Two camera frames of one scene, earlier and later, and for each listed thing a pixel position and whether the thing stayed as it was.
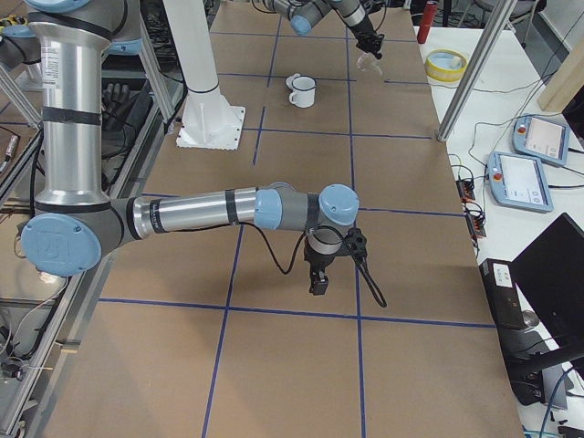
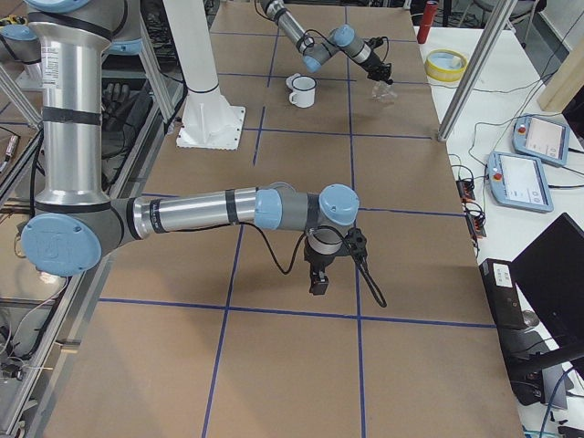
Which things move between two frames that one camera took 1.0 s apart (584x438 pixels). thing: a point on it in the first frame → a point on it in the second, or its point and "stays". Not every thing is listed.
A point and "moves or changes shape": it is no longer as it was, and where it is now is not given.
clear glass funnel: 367,59 moves or changes shape
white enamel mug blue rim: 303,93 stays
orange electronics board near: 475,225 stays
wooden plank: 566,83 stays
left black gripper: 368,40 → 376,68
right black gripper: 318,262 stays
